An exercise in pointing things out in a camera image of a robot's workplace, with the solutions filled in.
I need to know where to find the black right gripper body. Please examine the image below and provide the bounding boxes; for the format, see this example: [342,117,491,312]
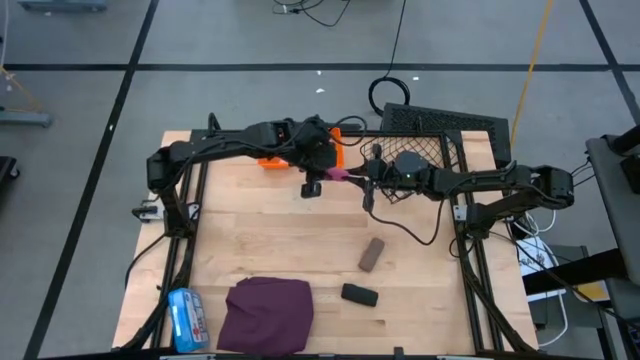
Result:
[363,143,401,211]

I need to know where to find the grey cart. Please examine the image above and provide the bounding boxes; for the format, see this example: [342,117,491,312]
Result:
[584,123,640,287]

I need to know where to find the black cable bundle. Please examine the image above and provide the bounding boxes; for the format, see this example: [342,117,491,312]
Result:
[271,0,352,29]

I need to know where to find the coiled black floor cable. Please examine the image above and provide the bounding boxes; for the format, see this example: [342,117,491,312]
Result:
[367,0,412,117]

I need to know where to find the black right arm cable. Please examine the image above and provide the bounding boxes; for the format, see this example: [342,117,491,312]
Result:
[367,197,447,247]

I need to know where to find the yellow cable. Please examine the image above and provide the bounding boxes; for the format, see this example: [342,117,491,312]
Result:
[509,0,556,147]

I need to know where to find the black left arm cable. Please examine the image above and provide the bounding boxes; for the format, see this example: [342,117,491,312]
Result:
[327,115,369,148]

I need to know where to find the white power strip cables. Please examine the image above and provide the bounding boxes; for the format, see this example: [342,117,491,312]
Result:
[513,208,571,348]

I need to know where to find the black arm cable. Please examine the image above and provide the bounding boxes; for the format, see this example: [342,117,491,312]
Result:
[327,115,369,148]
[367,197,447,247]

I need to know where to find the brown bandage roll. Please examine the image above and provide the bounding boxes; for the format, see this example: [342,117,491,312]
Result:
[357,237,386,273]

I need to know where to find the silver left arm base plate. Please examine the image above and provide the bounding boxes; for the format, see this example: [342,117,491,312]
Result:
[131,201,166,224]

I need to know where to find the black wire basket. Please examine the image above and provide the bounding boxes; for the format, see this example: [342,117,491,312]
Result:
[358,133,461,205]

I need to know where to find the orange plastic basket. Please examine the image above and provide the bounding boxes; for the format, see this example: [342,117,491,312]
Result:
[328,127,347,170]
[257,156,292,171]

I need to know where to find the black rectangular block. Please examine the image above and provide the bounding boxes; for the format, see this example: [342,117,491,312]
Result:
[340,283,380,308]

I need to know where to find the grey floor stand base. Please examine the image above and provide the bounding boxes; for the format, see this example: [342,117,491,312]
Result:
[0,107,54,129]

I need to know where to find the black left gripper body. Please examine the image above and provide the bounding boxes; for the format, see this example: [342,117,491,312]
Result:
[297,142,341,199]

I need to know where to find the blue wipes packet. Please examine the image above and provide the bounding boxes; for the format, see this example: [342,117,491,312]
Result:
[167,287,210,354]

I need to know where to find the black perforated computer case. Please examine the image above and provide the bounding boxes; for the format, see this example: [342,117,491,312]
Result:
[380,102,513,169]

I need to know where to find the purple cloth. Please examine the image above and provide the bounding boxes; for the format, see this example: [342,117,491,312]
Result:
[217,277,315,357]

